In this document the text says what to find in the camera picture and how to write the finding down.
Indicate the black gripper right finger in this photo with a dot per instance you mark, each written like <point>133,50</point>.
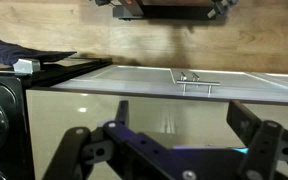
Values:
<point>264,146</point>

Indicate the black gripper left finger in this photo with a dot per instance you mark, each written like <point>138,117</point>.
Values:
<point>74,150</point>

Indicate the dark navy hanging towel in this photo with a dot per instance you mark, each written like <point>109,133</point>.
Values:
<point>10,51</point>

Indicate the black electric stove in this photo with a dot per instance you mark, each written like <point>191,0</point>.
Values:
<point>4,90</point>

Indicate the robot mounting base platform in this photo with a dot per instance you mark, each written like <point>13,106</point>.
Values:
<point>170,11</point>

